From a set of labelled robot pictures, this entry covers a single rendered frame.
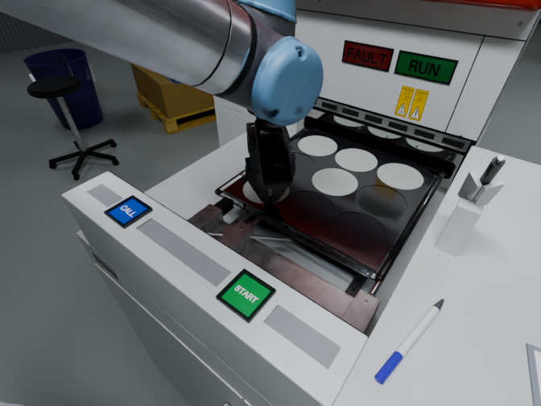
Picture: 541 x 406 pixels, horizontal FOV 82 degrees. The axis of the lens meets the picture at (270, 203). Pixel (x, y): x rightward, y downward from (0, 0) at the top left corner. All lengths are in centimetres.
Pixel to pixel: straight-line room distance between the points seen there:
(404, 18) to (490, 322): 58
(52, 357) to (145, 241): 121
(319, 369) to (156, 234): 31
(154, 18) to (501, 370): 46
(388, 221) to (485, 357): 29
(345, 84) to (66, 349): 148
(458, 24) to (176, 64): 60
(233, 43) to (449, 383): 38
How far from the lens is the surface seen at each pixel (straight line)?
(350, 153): 81
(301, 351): 39
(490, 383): 44
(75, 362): 162
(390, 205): 68
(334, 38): 85
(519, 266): 56
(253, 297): 42
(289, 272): 54
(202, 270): 46
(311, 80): 30
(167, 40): 25
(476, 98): 78
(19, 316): 188
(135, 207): 58
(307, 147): 81
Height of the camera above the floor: 132
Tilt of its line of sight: 41 degrees down
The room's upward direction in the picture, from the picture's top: straight up
